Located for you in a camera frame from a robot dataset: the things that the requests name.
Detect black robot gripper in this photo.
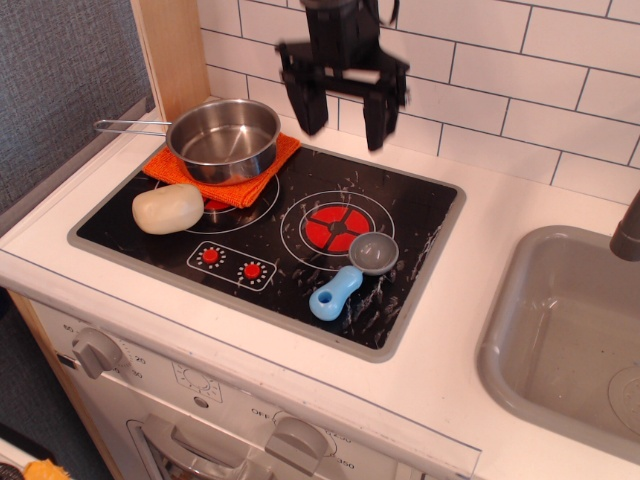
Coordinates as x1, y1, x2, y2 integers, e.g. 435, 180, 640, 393
276, 1, 409, 151

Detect stainless steel pot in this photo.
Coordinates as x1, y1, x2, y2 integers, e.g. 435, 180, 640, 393
93, 99, 281, 186

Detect orange knitted towel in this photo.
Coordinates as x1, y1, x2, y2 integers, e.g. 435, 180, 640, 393
143, 134, 302, 208

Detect grey blue measuring scoop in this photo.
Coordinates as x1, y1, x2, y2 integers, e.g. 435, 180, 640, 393
309, 232, 399, 321

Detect black toy stovetop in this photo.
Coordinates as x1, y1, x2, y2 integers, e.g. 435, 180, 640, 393
68, 146, 466, 362

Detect light wooden side panel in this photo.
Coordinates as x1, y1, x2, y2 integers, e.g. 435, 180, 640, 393
131, 0, 210, 121

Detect right red stove knob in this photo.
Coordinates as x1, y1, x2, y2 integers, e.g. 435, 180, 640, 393
243, 263, 262, 280

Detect red stove knob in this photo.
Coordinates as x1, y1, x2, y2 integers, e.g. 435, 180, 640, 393
201, 248, 220, 265
243, 263, 262, 280

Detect left red stove knob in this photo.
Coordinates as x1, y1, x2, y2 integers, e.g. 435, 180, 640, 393
201, 248, 220, 265

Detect cream toy potato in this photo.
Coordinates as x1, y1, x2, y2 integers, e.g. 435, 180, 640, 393
132, 184, 204, 235

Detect grey faucet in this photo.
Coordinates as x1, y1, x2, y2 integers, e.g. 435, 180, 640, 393
609, 192, 640, 262

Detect grey plastic sink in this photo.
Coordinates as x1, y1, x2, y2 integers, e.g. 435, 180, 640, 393
478, 225, 639, 463

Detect grey oven dial knob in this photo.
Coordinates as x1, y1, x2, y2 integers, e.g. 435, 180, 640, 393
265, 417, 329, 476

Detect grey timer dial knob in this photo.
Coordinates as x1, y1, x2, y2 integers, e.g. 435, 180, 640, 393
72, 328, 123, 379

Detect yellow black object on floor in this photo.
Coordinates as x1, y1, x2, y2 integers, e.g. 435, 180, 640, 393
1, 460, 71, 480

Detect grey oven door handle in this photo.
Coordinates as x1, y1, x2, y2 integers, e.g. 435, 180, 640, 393
140, 415, 272, 479

